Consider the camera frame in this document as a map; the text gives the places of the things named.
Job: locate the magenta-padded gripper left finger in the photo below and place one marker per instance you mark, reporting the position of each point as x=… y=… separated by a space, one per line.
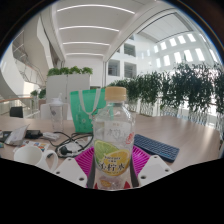
x=70 y=171

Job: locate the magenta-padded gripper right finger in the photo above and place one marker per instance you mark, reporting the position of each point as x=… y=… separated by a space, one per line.
x=155 y=170

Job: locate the black notebook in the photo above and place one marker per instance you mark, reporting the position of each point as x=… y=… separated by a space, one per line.
x=5 y=136

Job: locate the clear shaker bottle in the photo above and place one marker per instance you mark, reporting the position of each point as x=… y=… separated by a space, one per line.
x=56 y=113

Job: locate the clear lemon-label drink bottle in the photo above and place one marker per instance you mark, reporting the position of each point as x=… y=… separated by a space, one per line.
x=114 y=133

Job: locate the white charger block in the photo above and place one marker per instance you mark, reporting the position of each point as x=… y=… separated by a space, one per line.
x=50 y=135

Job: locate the white mug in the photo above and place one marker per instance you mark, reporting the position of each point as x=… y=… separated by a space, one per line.
x=30 y=156

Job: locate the black chair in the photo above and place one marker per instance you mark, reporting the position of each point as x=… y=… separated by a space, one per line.
x=16 y=112

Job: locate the brown planter with plants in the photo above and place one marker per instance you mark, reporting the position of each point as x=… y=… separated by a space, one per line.
x=37 y=94

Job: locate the white cabinet with plants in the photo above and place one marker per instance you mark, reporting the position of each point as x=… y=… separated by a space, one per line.
x=66 y=85

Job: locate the green tote bag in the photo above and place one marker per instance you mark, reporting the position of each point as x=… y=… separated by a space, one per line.
x=81 y=113

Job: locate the white chair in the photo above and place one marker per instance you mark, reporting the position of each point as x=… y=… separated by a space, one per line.
x=45 y=111

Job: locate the green plant hedge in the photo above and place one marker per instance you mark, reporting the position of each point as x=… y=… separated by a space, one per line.
x=173 y=86

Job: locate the ceiling light strips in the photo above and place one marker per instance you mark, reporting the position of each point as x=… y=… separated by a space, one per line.
x=90 y=28

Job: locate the silver foil bag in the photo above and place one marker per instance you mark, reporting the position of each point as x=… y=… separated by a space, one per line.
x=16 y=136

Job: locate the colourful sticker sheet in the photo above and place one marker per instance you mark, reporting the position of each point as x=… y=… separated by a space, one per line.
x=36 y=145

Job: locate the small black pouch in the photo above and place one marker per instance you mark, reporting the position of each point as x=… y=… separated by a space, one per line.
x=33 y=134

